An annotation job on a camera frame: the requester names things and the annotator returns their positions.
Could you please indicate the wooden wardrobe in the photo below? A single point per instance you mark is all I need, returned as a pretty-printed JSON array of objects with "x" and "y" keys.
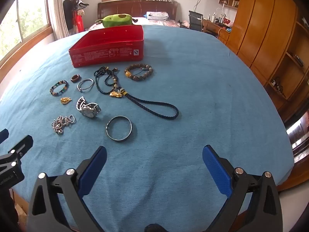
[{"x": 260, "y": 24}]

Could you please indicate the thin silver bangle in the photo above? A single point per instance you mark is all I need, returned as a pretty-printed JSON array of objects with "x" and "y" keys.
[{"x": 78, "y": 89}]

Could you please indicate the wide silver bangle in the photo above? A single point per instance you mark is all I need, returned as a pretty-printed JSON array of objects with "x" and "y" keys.
[{"x": 120, "y": 139}]

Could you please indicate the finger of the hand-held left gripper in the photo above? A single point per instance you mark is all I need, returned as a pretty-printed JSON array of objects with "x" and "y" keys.
[
  {"x": 3, "y": 135},
  {"x": 23, "y": 146}
]

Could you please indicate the green avocado plush toy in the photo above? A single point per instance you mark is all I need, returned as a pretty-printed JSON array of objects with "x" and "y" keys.
[{"x": 115, "y": 20}]

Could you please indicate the wooden desk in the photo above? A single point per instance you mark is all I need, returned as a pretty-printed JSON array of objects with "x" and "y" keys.
[{"x": 223, "y": 37}]

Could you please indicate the small gold pendant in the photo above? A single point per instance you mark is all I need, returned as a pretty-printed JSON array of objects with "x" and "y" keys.
[{"x": 65, "y": 101}]

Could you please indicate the silver wristwatch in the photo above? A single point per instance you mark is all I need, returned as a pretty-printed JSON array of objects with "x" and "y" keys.
[{"x": 88, "y": 111}]

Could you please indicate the red garment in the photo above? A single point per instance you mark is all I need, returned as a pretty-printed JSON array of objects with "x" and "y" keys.
[{"x": 78, "y": 21}]

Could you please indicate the wooden framed side window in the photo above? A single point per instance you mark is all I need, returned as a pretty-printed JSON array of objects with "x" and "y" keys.
[{"x": 26, "y": 17}]

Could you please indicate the black office chair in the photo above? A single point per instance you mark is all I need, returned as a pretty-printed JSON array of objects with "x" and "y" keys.
[{"x": 195, "y": 20}]

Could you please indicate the red rectangular box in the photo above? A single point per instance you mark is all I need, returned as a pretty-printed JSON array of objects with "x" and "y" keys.
[{"x": 106, "y": 53}]

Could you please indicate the wooden bed headboard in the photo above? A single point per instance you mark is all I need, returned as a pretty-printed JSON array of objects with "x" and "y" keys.
[{"x": 135, "y": 7}]

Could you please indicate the folded patterned blanket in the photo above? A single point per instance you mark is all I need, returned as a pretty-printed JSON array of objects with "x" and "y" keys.
[{"x": 157, "y": 15}]

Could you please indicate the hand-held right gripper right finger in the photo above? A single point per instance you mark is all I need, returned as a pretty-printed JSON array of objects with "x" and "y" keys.
[{"x": 216, "y": 171}]

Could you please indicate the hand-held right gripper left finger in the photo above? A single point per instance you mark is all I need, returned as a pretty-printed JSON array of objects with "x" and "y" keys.
[{"x": 93, "y": 171}]

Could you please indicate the black coat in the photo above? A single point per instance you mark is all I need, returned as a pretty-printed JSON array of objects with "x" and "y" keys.
[{"x": 68, "y": 12}]

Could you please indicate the open wooden shelf unit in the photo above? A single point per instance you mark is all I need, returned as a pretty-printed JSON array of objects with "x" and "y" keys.
[{"x": 289, "y": 70}]

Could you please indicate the blue tablecloth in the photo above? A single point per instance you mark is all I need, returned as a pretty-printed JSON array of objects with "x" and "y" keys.
[{"x": 193, "y": 89}]

